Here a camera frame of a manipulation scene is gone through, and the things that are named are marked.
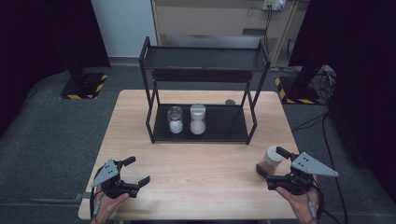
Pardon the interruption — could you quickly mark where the long black floor cable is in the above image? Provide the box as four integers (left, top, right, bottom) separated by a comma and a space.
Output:
290, 111, 349, 224

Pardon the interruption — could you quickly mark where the black metal two-tier rack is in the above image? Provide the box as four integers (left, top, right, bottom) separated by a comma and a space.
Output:
138, 35, 272, 146

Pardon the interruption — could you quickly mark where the dark curtain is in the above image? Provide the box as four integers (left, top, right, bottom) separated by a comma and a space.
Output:
0, 0, 112, 139
289, 0, 396, 202

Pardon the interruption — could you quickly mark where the person's right hand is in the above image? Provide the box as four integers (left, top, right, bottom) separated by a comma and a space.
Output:
275, 175, 321, 223

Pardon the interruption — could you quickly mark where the silver-lidded jar of white powder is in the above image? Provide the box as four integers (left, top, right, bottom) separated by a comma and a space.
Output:
166, 105, 184, 134

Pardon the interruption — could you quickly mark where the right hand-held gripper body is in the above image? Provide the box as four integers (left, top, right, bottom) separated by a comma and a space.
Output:
266, 151, 339, 196

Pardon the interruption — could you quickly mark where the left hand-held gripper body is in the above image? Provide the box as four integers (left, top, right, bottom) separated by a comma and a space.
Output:
91, 158, 140, 200

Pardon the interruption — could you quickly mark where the bundle of cables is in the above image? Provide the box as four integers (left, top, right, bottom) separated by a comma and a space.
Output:
316, 65, 338, 101

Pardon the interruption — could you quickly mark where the person's left hand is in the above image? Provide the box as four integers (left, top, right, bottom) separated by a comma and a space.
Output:
92, 186, 130, 223

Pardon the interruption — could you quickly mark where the black stand with hazard-striped base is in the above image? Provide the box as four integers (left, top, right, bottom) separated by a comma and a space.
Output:
59, 55, 109, 101
274, 63, 321, 105

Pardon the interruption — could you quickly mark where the light wooden cabinet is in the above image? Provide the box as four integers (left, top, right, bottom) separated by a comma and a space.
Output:
150, 0, 301, 67

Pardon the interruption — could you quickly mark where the black power cable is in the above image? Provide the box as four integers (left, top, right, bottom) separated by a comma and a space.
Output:
262, 8, 273, 49

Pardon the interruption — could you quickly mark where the white power strip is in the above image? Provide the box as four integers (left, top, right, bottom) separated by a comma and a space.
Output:
262, 0, 287, 11

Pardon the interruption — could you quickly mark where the white-lidded jar of brown powder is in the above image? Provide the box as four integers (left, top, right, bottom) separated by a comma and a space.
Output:
256, 145, 285, 175

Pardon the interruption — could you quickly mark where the white-lidded jar of white powder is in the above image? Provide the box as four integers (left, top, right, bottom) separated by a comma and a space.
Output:
190, 103, 207, 135

